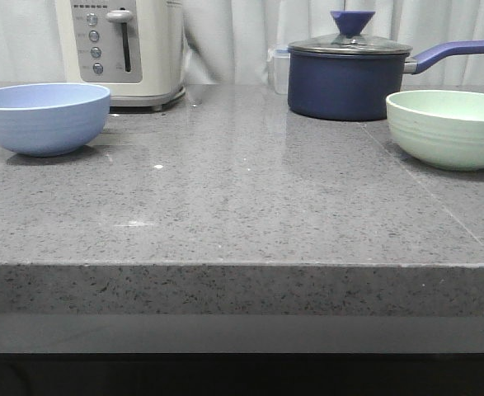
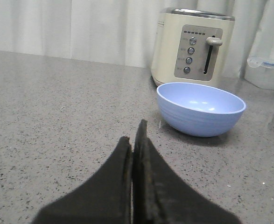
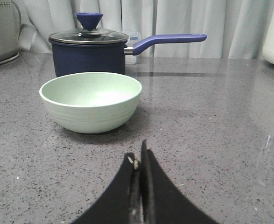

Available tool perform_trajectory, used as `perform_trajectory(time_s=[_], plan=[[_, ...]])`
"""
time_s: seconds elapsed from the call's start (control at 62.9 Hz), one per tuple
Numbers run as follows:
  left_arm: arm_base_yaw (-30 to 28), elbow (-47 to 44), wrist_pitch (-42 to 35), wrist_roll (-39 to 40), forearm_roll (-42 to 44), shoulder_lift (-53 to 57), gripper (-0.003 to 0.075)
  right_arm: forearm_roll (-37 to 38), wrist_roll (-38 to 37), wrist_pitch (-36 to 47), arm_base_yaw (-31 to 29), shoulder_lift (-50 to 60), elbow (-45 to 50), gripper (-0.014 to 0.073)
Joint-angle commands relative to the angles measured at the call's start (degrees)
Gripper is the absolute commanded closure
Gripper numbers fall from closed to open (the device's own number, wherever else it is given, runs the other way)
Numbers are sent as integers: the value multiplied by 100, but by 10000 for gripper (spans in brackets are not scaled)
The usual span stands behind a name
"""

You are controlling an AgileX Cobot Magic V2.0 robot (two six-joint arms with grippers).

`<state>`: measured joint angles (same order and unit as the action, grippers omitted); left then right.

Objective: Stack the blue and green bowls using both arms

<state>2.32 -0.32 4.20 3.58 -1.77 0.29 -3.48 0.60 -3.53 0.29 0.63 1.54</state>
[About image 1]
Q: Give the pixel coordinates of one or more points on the glass pot lid blue knob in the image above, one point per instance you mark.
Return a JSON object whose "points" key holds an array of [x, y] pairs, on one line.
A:
{"points": [[350, 40]]}

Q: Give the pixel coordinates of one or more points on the green bowl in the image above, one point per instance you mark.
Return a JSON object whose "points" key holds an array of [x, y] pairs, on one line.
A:
{"points": [[442, 128]]}

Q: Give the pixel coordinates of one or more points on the cream toaster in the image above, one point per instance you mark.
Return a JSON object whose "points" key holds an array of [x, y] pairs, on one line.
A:
{"points": [[134, 48]]}

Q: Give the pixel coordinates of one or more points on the dark blue saucepan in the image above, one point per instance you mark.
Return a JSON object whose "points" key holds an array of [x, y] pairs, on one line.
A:
{"points": [[353, 87]]}

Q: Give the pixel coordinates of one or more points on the white curtain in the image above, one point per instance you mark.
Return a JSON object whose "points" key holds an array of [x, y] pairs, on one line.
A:
{"points": [[228, 41]]}

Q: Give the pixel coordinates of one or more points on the blue bowl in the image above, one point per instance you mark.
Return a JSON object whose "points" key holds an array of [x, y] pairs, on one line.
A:
{"points": [[50, 119]]}

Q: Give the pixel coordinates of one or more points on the clear plastic food container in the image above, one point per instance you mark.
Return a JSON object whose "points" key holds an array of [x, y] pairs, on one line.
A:
{"points": [[278, 68]]}

